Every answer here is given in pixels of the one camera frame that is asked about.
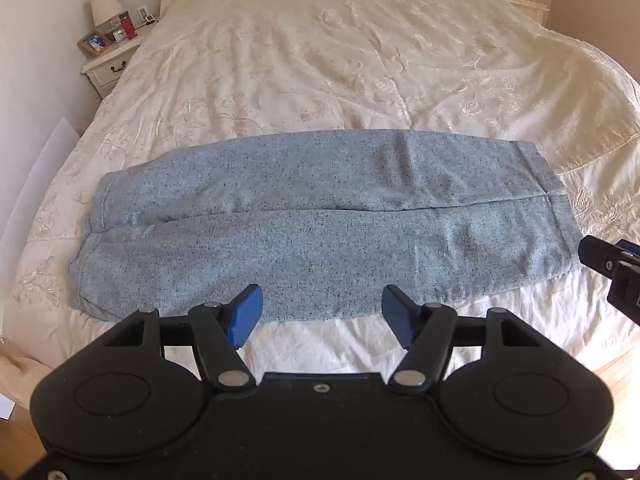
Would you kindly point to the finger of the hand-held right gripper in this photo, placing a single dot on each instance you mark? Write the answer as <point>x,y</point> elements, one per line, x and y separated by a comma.
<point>625,290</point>
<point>602,255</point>

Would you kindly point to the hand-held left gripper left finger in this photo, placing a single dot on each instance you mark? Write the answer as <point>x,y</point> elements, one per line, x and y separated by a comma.
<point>246,314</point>

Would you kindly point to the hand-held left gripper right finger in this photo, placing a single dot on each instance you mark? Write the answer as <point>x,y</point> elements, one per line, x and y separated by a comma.
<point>398,316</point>

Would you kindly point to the grey speckled pants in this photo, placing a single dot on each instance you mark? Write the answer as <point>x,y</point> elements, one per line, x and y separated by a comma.
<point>325,230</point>

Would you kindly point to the cream embroidered bedspread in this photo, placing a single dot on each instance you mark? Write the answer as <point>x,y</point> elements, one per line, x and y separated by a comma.
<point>320,70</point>

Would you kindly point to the cream nightstand with drawer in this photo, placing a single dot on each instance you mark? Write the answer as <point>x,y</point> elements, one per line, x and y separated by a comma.
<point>107,67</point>

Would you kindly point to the small silver clock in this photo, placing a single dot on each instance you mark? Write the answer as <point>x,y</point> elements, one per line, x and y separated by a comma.
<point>119,35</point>

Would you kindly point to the red bottle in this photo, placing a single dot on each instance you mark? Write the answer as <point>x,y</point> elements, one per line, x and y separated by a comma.
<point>129,26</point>

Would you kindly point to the white table lamp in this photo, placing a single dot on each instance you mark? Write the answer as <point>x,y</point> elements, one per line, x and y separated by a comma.
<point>105,7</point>

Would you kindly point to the wooden photo frame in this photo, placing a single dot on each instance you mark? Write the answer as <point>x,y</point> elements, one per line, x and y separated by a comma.
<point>94,43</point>

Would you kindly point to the white wall outlet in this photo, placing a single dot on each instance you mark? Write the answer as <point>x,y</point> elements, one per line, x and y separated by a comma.
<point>143,12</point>

